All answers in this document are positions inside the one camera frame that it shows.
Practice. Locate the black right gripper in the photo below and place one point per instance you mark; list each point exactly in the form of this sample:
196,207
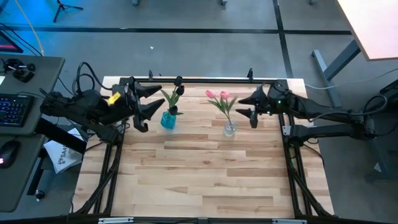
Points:
264,102

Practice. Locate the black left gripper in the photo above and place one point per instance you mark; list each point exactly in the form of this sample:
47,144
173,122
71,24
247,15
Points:
130,102

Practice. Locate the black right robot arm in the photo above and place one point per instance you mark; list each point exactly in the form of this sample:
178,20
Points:
326,115

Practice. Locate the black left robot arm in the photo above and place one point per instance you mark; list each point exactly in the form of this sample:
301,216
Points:
87,105

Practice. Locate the clear glass vase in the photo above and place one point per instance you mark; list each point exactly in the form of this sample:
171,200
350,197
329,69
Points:
230,129

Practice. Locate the blue glass vase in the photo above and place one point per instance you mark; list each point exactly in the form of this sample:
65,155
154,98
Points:
168,122

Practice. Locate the grey metal table leg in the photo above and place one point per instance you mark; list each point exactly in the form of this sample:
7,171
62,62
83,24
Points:
329,77

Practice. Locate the white printed paper bag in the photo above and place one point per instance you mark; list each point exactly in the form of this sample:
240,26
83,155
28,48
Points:
62,157

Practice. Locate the grey desk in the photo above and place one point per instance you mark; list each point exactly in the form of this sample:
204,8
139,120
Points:
43,77

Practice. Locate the black tripod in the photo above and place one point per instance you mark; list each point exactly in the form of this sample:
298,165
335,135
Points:
63,7

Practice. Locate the black backlit keyboard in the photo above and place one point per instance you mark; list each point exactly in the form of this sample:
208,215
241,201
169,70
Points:
14,109

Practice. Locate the black castor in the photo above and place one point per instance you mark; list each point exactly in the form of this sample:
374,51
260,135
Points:
39,194

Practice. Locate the pale pink table top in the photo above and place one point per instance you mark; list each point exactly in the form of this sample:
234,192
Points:
373,25

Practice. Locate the black computer mouse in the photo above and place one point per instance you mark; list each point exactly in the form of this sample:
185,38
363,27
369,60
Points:
7,153

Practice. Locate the black monitor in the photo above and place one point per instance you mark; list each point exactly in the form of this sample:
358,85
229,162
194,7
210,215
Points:
7,45

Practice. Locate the black metal table frame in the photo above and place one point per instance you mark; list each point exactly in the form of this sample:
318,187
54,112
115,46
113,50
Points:
202,80

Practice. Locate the silver metal bracket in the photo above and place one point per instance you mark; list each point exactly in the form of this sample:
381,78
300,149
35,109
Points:
289,221
115,220

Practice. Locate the black clamp mount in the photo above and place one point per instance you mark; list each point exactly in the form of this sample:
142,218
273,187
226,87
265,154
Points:
18,73

